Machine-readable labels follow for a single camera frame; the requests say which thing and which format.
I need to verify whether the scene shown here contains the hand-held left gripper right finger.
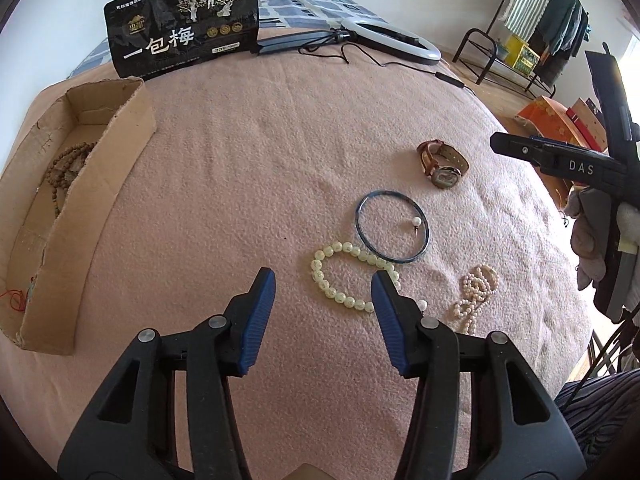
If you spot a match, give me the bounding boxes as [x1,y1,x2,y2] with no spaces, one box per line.
[371,270,587,480]

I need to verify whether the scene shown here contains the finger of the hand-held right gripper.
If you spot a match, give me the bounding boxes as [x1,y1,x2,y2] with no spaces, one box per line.
[584,42,640,161]
[491,131,626,188]

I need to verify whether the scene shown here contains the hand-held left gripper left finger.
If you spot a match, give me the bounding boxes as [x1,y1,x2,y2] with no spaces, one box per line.
[57,267,277,480]

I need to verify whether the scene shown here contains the pale green bead bracelet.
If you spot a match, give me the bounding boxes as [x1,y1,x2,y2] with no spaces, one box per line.
[310,241,402,312]

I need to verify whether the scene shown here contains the dark blue bangle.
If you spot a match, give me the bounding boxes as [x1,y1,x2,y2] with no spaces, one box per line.
[355,189,430,263]

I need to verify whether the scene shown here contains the white pearl necklace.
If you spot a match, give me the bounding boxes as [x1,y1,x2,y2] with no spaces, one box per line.
[451,266,500,335]

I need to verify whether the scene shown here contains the brown leather strap watch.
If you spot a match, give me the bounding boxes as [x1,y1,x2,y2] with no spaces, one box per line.
[416,139,470,190]

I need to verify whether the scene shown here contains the cardboard box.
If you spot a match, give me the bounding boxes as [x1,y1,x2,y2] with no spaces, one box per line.
[0,76,155,356]

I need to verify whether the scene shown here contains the person's right hand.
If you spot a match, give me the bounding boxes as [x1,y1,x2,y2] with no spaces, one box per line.
[565,187,611,286]

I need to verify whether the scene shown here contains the orange boxes on floor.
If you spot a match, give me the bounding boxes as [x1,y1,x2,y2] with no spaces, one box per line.
[515,96,608,152]

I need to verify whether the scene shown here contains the dark hanging clothes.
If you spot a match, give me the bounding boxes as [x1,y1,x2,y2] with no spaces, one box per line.
[537,0,592,86]

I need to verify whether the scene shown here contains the yellow plastic crate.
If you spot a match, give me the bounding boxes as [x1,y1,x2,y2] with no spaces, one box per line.
[504,35,542,77]

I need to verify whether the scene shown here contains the black metal shoe rack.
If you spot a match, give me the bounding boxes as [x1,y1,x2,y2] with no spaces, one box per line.
[452,27,558,100]

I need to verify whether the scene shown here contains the dark striped clothing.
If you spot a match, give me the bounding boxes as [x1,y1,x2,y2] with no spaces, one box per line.
[555,367,640,480]

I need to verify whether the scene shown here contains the pink blanket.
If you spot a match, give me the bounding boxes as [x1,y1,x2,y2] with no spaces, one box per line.
[0,42,601,480]

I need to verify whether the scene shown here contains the black folded tripod stand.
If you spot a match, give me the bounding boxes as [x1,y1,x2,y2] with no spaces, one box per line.
[255,29,351,57]

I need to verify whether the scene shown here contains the black snack bag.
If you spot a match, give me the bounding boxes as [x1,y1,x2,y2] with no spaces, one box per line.
[103,0,259,79]

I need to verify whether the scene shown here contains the blue checked bed sheet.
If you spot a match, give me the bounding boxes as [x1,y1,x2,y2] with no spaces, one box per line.
[67,0,381,78]

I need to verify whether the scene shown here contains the black ring light cable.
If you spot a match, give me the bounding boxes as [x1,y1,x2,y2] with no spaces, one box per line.
[299,42,476,96]

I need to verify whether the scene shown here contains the red string green pendant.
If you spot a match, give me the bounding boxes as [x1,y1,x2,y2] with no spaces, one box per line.
[0,275,38,316]

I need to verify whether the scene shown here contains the brown wooden bead necklace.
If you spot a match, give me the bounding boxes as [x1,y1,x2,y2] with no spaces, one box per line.
[42,141,98,221]

